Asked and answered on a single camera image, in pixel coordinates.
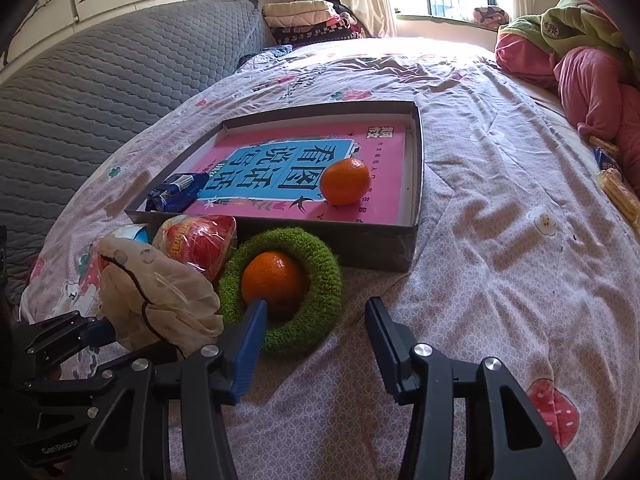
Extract blue cloth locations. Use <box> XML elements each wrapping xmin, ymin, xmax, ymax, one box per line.
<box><xmin>237</xmin><ymin>44</ymin><xmax>293</xmax><ymax>68</ymax></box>

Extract red round snack packet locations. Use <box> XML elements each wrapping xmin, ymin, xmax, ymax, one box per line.
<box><xmin>151</xmin><ymin>214</ymin><xmax>237</xmax><ymax>282</ymax></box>

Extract small blue snack packet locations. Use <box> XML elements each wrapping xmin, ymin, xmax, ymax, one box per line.
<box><xmin>595</xmin><ymin>146</ymin><xmax>623</xmax><ymax>173</ymax></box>

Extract patterned cushion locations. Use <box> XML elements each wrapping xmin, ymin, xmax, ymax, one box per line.
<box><xmin>472</xmin><ymin>5</ymin><xmax>511</xmax><ymax>28</ymax></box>

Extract pile of pink green blankets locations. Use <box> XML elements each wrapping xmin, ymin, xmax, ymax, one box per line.
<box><xmin>495</xmin><ymin>0</ymin><xmax>640</xmax><ymax>196</ymax></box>

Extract cream folded blanket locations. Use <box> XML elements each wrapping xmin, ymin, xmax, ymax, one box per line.
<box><xmin>262</xmin><ymin>1</ymin><xmax>335</xmax><ymax>27</ymax></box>

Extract blue white packet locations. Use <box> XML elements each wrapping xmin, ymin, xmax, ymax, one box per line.
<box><xmin>107</xmin><ymin>223</ymin><xmax>151</xmax><ymax>246</ymax></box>

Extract clear plastic bag black cord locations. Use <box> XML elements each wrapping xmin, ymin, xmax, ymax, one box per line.
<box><xmin>95</xmin><ymin>236</ymin><xmax>224</xmax><ymax>358</ymax></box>

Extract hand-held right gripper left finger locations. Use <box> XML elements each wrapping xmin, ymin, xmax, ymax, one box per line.
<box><xmin>70</xmin><ymin>299</ymin><xmax>269</xmax><ymax>480</ymax></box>

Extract yellow wafer packet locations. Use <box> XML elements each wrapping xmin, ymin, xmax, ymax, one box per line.
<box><xmin>597</xmin><ymin>169</ymin><xmax>640</xmax><ymax>223</ymax></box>

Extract green garment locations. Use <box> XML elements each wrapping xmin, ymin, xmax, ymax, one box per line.
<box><xmin>500</xmin><ymin>0</ymin><xmax>626</xmax><ymax>68</ymax></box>

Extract pink book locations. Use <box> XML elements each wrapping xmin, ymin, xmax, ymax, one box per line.
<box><xmin>187</xmin><ymin>121</ymin><xmax>407</xmax><ymax>223</ymax></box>

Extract green fuzzy ring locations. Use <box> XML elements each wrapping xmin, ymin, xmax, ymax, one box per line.
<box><xmin>218</xmin><ymin>227</ymin><xmax>344</xmax><ymax>357</ymax></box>

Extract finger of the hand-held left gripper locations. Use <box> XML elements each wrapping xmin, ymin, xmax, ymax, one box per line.
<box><xmin>17</xmin><ymin>342</ymin><xmax>181</xmax><ymax>411</ymax></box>
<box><xmin>20</xmin><ymin>310</ymin><xmax>118</xmax><ymax>368</ymax></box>

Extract grey cardboard box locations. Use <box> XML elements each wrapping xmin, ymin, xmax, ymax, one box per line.
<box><xmin>124</xmin><ymin>100</ymin><xmax>425</xmax><ymax>273</ymax></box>

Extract dark blue snack packet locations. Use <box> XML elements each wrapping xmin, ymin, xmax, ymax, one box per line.
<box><xmin>145</xmin><ymin>172</ymin><xmax>210</xmax><ymax>213</ymax></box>

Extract orange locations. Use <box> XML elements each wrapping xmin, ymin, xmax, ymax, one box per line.
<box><xmin>320</xmin><ymin>157</ymin><xmax>372</xmax><ymax>206</ymax></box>
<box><xmin>240</xmin><ymin>251</ymin><xmax>308</xmax><ymax>320</ymax></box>

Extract grey quilted headboard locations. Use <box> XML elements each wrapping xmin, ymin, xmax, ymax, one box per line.
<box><xmin>0</xmin><ymin>0</ymin><xmax>273</xmax><ymax>291</ymax></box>

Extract small yellow wafer snack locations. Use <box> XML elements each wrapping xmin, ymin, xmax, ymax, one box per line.
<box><xmin>587</xmin><ymin>135</ymin><xmax>621</xmax><ymax>156</ymax></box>

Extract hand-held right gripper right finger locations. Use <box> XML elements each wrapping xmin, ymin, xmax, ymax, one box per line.
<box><xmin>364</xmin><ymin>296</ymin><xmax>578</xmax><ymax>480</ymax></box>

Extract checkered folded blankets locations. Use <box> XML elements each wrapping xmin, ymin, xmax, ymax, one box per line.
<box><xmin>270</xmin><ymin>12</ymin><xmax>362</xmax><ymax>47</ymax></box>

